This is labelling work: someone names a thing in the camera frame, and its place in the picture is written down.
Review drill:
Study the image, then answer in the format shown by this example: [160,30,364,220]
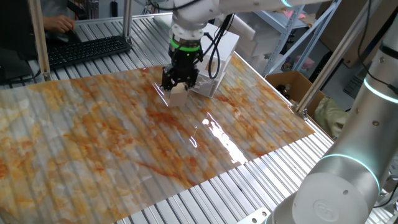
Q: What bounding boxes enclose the yellowish plastic bag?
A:
[312,95,351,138]

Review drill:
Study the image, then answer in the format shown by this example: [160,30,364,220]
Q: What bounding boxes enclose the large brown cardboard box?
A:
[316,0,398,68]

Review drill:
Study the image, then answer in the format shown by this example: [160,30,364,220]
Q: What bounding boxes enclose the open cardboard box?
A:
[265,70,326,118]

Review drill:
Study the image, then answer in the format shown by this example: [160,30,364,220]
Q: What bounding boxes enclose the orange marble pattern mat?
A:
[0,52,317,224]

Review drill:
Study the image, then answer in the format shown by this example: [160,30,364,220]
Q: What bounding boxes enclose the silver aluminium frame post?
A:
[121,0,134,45]

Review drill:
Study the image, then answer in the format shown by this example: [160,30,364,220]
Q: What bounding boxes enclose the tan wooden block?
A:
[167,82,190,108]

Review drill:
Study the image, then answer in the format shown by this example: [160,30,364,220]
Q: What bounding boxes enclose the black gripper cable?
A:
[198,13,234,80]

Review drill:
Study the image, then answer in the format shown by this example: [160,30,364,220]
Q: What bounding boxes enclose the black computer mouse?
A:
[45,30,70,45]

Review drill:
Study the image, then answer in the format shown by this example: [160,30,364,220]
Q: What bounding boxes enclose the black computer monitor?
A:
[0,0,43,86]

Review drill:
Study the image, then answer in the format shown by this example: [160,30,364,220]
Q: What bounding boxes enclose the beige frame post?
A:
[27,0,53,82]

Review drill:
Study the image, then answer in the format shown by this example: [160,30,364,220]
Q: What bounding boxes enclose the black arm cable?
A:
[356,0,398,98]

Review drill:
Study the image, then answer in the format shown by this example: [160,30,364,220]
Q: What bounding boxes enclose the white drawer cabinet frame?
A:
[188,22,241,99]

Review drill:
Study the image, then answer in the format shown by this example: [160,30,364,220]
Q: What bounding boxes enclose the white foam blocks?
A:
[228,14,282,58]

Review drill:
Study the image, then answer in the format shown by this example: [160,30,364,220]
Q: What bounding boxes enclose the slanted aluminium frame strut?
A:
[292,0,384,121]

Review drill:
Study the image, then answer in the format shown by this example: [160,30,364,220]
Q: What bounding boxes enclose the grey metal shelf rack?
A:
[253,0,343,77]

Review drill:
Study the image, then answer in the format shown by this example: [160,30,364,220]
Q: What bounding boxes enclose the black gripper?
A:
[160,49,203,93]

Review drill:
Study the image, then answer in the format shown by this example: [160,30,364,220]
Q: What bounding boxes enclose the person's bare hand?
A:
[42,14,76,34]

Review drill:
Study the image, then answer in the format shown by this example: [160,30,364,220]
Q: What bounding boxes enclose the black computer keyboard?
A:
[46,35,133,70]

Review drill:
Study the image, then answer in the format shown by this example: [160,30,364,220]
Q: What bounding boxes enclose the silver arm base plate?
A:
[237,207,272,224]

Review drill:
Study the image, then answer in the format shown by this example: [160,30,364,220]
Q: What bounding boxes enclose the pink foam item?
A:
[294,55,316,70]

